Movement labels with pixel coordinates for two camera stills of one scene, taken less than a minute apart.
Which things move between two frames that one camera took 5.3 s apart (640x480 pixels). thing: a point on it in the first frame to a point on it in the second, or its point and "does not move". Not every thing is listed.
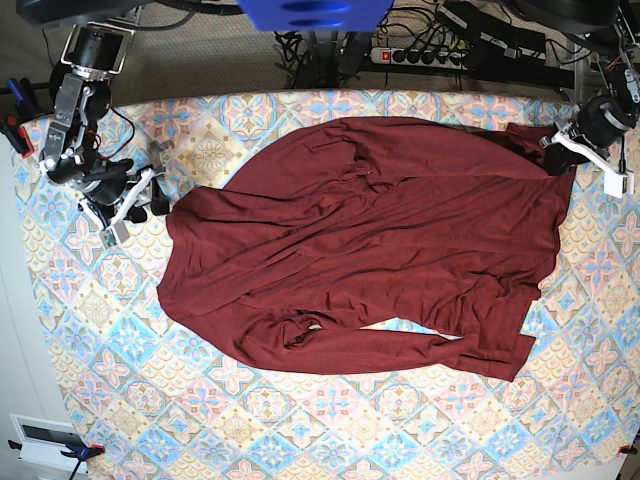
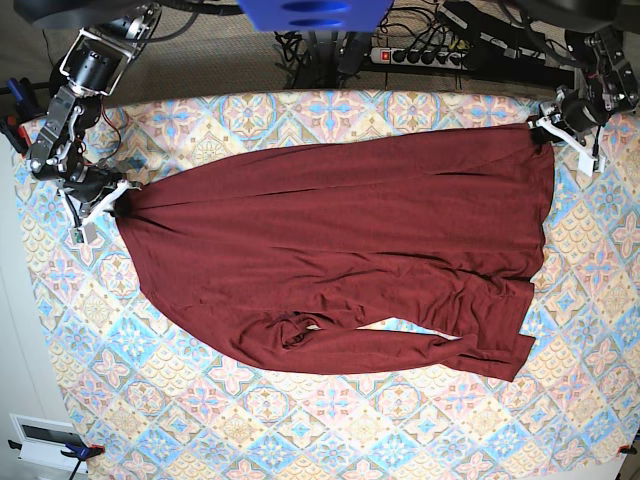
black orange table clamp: [17, 135] does not move
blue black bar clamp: [77, 451] does not move
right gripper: [602, 120] to [582, 109]
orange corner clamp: [627, 449] does not move
